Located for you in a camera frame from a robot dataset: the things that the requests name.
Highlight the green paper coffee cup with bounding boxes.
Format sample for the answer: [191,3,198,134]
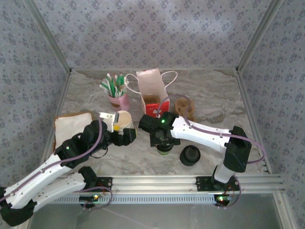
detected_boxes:
[156,146,174,157]

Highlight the red printed paper bag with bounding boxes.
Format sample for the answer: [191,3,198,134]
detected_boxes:
[125,68,179,118]

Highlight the white paper napkins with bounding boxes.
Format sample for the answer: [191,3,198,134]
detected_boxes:
[54,112,93,146]

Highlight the pink straw holder cup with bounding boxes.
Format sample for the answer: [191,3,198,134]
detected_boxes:
[108,92,131,112]

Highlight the stack of pulp cup carriers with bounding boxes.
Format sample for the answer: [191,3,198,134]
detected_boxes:
[174,96,198,123]

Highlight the green striped wrapped straw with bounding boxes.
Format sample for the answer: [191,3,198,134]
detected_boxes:
[99,80,116,98]

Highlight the stack of black cup lids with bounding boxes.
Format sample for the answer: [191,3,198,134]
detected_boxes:
[179,145,201,167]

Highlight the wooden stir stick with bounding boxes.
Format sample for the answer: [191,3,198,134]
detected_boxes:
[112,75,119,96]

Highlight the small controller board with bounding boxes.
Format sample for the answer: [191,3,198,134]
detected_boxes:
[213,194,233,207]
[79,194,100,208]

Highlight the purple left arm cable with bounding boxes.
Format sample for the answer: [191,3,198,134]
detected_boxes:
[0,120,114,212]

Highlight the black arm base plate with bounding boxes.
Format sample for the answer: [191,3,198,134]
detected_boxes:
[195,176,240,193]
[69,176,113,193]

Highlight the aluminium mounting rail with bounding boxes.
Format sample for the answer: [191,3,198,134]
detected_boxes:
[26,174,285,194]

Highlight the aluminium table end rail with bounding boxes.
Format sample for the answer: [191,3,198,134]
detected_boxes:
[71,67,238,72]

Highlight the slotted grey cable duct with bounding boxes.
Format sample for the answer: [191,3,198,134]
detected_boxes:
[35,193,216,205]

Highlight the aluminium table side rail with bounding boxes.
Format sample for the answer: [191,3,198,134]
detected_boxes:
[237,70,273,174]

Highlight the aluminium corner post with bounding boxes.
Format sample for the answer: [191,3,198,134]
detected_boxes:
[235,0,281,72]

